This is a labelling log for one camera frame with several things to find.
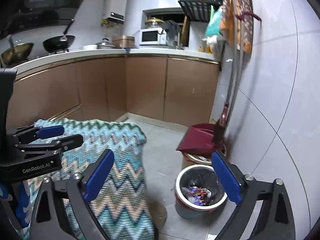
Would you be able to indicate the steel pot with lid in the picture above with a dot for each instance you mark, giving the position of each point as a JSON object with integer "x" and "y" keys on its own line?
{"x": 105, "y": 44}

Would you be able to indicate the black wok pan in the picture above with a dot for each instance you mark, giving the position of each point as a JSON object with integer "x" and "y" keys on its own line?
{"x": 60, "y": 43}

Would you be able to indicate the purple wrapper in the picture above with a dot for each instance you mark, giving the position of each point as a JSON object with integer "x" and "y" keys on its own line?
{"x": 194, "y": 195}

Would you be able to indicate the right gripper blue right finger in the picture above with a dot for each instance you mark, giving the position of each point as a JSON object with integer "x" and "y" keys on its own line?
{"x": 275, "y": 219}

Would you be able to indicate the beige woven trash basket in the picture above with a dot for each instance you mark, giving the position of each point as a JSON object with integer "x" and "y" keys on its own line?
{"x": 200, "y": 157}

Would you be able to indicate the blue white gloved left hand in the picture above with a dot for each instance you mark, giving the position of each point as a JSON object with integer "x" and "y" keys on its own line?
{"x": 15, "y": 199}

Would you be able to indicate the brown kitchen base cabinets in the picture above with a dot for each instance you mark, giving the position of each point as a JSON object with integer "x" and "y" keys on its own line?
{"x": 152, "y": 88}

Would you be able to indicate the maroon dustpan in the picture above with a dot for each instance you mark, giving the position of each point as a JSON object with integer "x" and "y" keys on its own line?
{"x": 200, "y": 140}

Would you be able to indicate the golden green wok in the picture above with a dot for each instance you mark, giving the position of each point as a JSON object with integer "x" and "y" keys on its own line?
{"x": 17, "y": 52}

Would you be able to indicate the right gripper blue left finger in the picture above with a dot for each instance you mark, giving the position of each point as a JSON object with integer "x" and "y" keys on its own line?
{"x": 49, "y": 218}

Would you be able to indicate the teal zigzag knitted cloth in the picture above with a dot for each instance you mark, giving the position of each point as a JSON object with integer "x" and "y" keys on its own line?
{"x": 100, "y": 190}

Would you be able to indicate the white round trash bin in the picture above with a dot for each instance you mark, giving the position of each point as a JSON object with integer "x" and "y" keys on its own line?
{"x": 204, "y": 177}

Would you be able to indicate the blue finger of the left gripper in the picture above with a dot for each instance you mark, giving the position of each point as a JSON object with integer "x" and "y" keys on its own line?
{"x": 28, "y": 134}
{"x": 57, "y": 146}

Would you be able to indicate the white gas water heater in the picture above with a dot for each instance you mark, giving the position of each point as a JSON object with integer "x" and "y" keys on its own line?
{"x": 114, "y": 11}

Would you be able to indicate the teal hanging plastic bag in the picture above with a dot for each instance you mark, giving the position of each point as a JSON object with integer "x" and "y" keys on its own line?
{"x": 213, "y": 27}

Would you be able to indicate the maroon broom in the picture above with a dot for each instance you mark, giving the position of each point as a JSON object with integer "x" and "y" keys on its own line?
{"x": 236, "y": 70}

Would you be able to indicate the orange patterned hanging apron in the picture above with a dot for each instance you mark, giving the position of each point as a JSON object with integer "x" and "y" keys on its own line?
{"x": 227, "y": 22}

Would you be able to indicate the brown rice cooker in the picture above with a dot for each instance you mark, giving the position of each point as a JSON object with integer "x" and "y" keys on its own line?
{"x": 123, "y": 41}

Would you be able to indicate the white microwave oven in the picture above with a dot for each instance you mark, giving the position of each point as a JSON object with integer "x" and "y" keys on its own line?
{"x": 153, "y": 37}

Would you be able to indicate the black range hood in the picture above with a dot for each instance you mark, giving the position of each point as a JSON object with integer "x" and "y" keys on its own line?
{"x": 21, "y": 15}

